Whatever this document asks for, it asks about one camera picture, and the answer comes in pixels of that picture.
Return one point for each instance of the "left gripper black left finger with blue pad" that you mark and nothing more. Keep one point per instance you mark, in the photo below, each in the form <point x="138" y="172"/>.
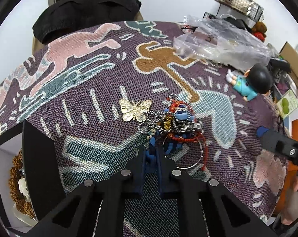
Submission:
<point x="96" y="208"/>

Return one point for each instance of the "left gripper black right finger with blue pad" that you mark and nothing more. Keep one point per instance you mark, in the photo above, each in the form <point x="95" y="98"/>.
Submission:
<point x="206" y="208"/>

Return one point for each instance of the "blue red charm bundle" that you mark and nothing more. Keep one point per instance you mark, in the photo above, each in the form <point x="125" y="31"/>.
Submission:
<point x="177" y="125"/>

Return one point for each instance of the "brown plush keychain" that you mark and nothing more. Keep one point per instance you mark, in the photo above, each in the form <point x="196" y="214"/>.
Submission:
<point x="18" y="188"/>

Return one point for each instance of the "black jewelry box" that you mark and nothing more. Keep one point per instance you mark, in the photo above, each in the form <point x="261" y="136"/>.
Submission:
<point x="40" y="169"/>

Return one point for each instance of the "person's right hand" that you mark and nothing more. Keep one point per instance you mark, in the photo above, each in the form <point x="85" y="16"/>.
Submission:
<point x="290" y="211"/>

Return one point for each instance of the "gold butterfly hairpin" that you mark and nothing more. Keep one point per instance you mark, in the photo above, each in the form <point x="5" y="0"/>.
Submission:
<point x="134" y="111"/>

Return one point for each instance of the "black-haired doll figure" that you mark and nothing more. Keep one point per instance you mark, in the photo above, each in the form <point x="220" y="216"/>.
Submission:
<point x="257" y="81"/>

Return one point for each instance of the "cardboard box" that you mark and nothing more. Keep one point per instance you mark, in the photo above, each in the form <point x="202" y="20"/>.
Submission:
<point x="290" y="55"/>

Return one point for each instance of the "patterned woven blanket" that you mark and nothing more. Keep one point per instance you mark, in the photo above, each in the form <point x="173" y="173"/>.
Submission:
<point x="70" y="91"/>

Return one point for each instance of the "red brown teddy bear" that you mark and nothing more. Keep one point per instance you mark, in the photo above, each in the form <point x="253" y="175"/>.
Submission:
<point x="259" y="31"/>

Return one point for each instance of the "clear plastic bag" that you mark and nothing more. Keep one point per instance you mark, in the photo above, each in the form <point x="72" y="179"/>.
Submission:
<point x="222" y="42"/>

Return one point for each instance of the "black jacket on chair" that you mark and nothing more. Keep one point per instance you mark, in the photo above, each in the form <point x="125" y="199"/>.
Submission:
<point x="68" y="16"/>

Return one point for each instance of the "wire wall basket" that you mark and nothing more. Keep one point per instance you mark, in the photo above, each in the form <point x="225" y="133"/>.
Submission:
<point x="248" y="8"/>

